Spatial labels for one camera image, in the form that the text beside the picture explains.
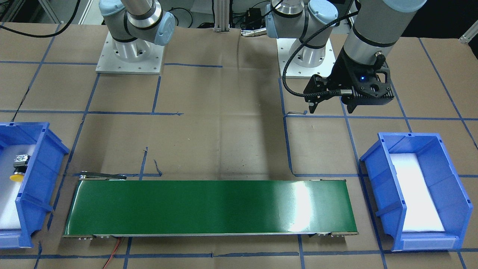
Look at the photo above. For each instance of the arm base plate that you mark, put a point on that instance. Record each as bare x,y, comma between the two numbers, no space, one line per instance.
135,57
307,62

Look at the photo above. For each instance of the blue plastic bin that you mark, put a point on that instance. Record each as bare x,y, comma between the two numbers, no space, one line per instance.
421,201
33,198

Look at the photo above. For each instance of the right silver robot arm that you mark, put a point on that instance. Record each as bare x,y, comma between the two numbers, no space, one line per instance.
135,26

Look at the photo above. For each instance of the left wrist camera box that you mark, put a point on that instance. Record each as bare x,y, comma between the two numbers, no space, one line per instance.
370,86

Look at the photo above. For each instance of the green conveyor belt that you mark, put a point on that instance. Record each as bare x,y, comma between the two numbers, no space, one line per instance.
103,207

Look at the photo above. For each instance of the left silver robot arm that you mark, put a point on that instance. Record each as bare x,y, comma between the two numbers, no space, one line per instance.
377,26

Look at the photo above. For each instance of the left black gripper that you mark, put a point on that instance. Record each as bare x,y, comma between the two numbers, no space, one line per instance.
342,73

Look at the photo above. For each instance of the aluminium frame post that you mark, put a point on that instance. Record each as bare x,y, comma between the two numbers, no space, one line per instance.
222,13

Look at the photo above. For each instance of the yellow mushroom push button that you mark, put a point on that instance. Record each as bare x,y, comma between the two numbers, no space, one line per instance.
20,165

